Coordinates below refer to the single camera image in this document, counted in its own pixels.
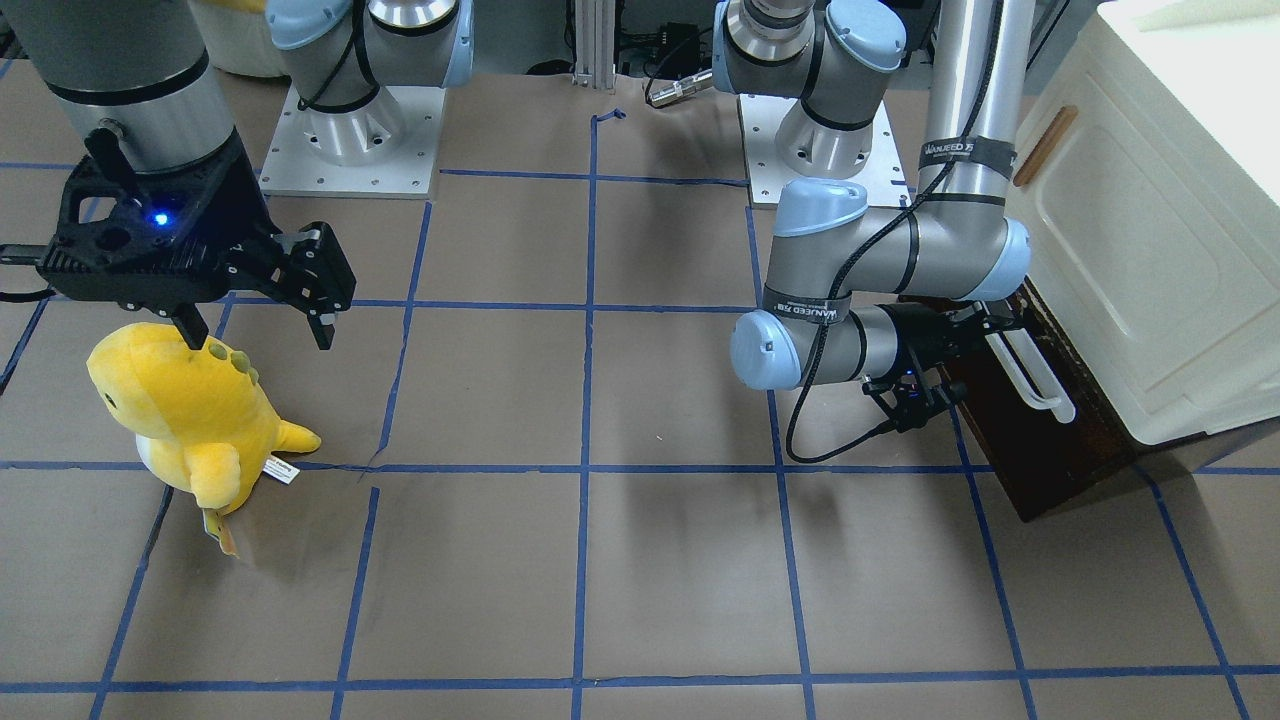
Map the white drawer handle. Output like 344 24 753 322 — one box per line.
986 329 1076 424

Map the cream plastic storage box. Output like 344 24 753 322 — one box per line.
1007 1 1279 445

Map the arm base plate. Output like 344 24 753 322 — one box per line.
737 95 911 210
259 86 447 199

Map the dark brown wooden drawer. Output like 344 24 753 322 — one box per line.
940 282 1149 521

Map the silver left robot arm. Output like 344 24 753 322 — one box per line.
712 1 1034 389

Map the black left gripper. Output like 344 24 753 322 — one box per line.
861 300 1029 434

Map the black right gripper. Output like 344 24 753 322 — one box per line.
37 128 356 351

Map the aluminium frame post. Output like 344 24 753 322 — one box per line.
572 0 617 95

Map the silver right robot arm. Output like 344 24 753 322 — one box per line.
3 1 474 348

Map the yellow dinosaur plush toy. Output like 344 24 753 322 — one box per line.
86 323 321 556

